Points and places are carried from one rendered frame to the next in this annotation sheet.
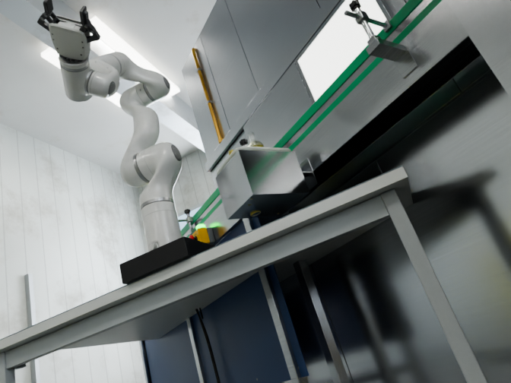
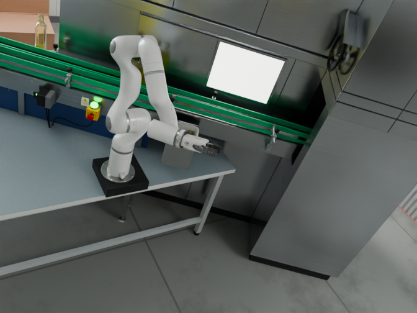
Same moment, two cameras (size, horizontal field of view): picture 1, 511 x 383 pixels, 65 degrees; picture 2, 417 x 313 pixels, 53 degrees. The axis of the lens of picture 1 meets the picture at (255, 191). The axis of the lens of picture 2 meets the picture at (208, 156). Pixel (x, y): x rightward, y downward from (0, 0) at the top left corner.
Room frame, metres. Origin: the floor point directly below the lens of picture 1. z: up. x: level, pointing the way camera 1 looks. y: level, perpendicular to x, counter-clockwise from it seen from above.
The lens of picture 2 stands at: (0.05, 1.55, 2.50)
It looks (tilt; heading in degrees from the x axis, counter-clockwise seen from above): 39 degrees down; 301
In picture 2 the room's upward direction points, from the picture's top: 20 degrees clockwise
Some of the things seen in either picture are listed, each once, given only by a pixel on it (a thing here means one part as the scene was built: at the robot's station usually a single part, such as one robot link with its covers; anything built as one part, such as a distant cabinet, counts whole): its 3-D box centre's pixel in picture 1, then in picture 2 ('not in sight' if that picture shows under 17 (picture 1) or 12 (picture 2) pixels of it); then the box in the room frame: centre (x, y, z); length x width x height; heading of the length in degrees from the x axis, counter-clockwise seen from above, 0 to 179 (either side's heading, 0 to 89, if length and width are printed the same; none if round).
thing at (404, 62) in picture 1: (376, 36); (270, 141); (0.85, -0.42, 1.07); 0.17 x 0.05 x 0.23; 127
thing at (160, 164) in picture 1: (160, 175); (131, 128); (1.29, 0.31, 1.12); 0.19 x 0.12 x 0.24; 76
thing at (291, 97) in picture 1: (307, 96); (207, 61); (1.41, -0.33, 1.32); 0.90 x 0.03 x 0.34; 37
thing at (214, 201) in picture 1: (172, 248); (17, 64); (2.07, 0.52, 1.10); 1.75 x 0.01 x 0.08; 37
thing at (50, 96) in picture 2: not in sight; (46, 98); (1.88, 0.45, 0.96); 0.08 x 0.08 x 0.08; 37
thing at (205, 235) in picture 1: (203, 238); (93, 112); (1.66, 0.28, 0.96); 0.07 x 0.07 x 0.07; 37
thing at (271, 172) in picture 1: (268, 185); (180, 143); (1.22, -0.05, 0.92); 0.27 x 0.17 x 0.15; 127
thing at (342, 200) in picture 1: (252, 289); (82, 112); (1.93, 0.16, 0.73); 1.58 x 1.52 x 0.04; 73
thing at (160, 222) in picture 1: (163, 232); (120, 159); (1.30, 0.35, 0.90); 0.19 x 0.19 x 0.18
